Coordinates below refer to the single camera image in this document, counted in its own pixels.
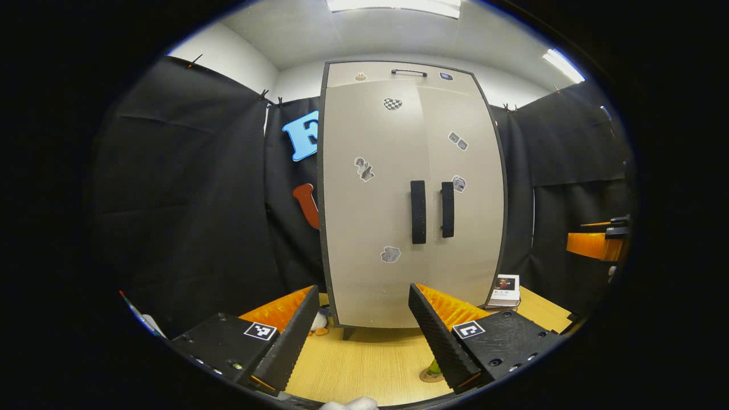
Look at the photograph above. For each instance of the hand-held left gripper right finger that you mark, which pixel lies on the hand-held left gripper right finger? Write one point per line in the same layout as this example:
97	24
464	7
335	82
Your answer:
435	336

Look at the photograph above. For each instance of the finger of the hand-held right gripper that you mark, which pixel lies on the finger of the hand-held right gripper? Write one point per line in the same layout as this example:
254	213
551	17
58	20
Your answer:
589	246

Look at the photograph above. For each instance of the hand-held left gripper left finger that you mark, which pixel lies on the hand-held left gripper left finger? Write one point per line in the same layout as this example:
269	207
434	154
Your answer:
293	341

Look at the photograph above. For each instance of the green label plastic bottle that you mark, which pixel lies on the green label plastic bottle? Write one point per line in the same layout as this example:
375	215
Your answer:
435	369

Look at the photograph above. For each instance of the round brown coaster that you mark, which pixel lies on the round brown coaster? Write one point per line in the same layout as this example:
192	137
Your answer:
428	377

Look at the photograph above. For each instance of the grey cabinet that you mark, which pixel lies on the grey cabinet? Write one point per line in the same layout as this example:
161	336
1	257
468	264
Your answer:
370	273

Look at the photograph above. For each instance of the grey cabinet door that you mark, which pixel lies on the grey cabinet door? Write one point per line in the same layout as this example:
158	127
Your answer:
475	228
370	216

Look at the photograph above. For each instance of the grey cabinet drawer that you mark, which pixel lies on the grey cabinet drawer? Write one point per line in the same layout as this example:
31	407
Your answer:
376	73

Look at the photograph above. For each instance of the penguin plush toy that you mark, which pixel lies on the penguin plush toy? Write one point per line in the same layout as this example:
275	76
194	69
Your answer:
319	323

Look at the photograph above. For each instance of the white photo-cover book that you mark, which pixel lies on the white photo-cover book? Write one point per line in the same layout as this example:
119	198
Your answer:
506	287

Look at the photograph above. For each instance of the green marker pen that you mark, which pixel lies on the green marker pen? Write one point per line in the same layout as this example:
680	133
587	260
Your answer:
139	313

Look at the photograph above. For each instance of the black backdrop cloth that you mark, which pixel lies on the black backdrop cloth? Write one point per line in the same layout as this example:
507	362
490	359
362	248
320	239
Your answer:
199	199

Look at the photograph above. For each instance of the large ceiling light panel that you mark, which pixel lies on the large ceiling light panel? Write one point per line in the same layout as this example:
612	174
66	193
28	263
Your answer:
393	5

